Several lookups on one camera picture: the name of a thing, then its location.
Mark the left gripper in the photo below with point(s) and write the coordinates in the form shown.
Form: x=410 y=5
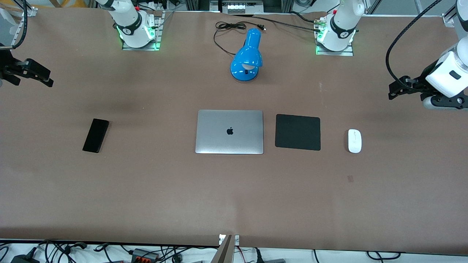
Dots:
x=419 y=83

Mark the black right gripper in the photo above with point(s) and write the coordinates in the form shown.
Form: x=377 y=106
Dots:
x=8 y=69

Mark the white computer mouse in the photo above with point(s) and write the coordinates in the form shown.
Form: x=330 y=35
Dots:
x=354 y=141

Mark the black smartphone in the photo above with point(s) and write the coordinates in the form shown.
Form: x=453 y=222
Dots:
x=95 y=135

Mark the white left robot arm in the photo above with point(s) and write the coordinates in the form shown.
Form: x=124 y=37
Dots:
x=342 y=25

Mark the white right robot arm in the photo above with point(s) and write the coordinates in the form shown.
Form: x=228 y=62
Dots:
x=129 y=22

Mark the black mouse pad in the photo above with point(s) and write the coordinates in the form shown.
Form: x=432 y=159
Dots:
x=298 y=132

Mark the blue desk lamp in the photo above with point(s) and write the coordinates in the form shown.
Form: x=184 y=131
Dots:
x=248 y=54

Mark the grey power strip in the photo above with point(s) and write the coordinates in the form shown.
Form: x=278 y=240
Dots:
x=241 y=6

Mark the black power adapter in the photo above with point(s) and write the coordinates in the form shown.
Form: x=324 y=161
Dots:
x=25 y=258

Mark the silver closed laptop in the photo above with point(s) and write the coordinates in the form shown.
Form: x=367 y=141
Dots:
x=228 y=140

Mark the black orange connector block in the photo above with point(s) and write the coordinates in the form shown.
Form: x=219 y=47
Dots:
x=144 y=254

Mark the black plug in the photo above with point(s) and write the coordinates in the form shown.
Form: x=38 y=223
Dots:
x=259 y=255

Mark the aluminium extrusion bar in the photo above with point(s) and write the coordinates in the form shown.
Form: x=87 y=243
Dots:
x=228 y=250

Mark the aluminium frame post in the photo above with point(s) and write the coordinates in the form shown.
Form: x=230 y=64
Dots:
x=19 y=32
x=449 y=16

